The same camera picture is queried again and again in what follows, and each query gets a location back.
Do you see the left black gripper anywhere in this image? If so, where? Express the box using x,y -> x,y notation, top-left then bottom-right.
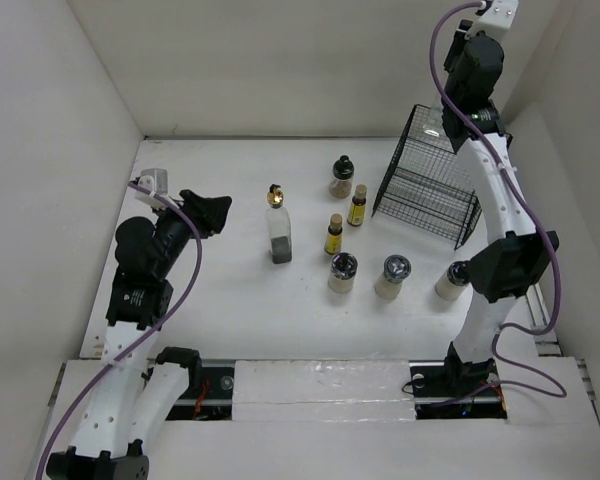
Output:
151,189 -> 230,277

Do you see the oil bottle with dark contents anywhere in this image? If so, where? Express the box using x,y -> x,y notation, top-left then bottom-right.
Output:
266,184 -> 292,264

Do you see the clear oil bottle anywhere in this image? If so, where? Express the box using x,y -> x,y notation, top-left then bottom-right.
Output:
422,101 -> 445,138

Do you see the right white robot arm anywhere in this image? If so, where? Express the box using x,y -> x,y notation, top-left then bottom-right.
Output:
434,19 -> 559,399

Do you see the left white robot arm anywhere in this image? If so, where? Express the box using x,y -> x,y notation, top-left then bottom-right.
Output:
35,183 -> 232,479

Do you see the near yellow label brown bottle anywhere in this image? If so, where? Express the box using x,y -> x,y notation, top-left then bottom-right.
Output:
324,214 -> 343,255

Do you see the yellow label brown bottle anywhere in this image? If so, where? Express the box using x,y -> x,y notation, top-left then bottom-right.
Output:
324,214 -> 343,255
347,184 -> 367,227

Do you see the brown spice jar black lid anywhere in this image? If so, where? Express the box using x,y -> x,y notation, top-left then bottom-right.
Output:
329,155 -> 355,199

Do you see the left white powder jar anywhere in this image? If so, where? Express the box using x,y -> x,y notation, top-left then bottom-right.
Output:
328,252 -> 358,294

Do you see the white powder jar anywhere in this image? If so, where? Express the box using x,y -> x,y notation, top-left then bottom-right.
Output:
328,252 -> 358,294
435,261 -> 470,302
374,254 -> 412,301

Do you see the far yellow label brown bottle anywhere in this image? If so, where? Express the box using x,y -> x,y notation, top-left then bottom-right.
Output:
347,184 -> 367,227

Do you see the middle white powder jar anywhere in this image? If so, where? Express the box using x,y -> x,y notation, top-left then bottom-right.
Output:
374,254 -> 412,301

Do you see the right white powder jar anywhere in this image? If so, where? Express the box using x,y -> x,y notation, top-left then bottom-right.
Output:
435,261 -> 470,302

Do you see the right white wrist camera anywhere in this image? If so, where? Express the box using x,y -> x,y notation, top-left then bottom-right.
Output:
471,0 -> 519,37

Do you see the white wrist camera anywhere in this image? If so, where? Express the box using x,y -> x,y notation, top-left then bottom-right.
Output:
471,0 -> 519,37
133,168 -> 168,208

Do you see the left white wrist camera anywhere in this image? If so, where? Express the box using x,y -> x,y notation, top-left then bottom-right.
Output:
133,168 -> 168,208

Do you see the black wire basket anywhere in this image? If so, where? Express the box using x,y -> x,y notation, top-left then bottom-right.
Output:
372,104 -> 482,249

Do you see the metal mounting rail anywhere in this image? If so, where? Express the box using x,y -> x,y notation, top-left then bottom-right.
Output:
168,360 -> 507,423

